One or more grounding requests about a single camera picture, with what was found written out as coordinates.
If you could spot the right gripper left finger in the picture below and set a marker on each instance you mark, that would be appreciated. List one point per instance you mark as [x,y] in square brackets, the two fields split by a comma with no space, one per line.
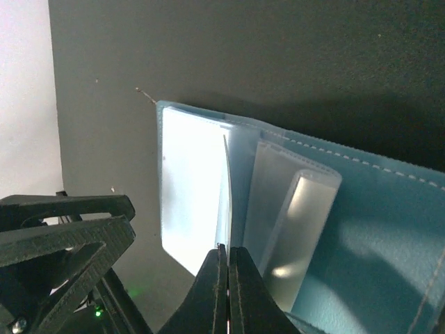
[204,309]

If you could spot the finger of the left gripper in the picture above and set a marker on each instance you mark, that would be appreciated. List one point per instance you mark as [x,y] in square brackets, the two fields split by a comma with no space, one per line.
[66,260]
[18,211]

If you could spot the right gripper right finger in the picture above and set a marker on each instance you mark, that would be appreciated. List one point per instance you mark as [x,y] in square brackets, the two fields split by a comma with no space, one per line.
[251,307]

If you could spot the light blue card holder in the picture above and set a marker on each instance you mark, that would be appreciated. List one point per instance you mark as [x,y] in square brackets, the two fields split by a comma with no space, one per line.
[346,240]

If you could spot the blue VIP card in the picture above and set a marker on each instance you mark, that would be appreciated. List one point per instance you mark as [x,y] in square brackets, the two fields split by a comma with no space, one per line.
[227,216]

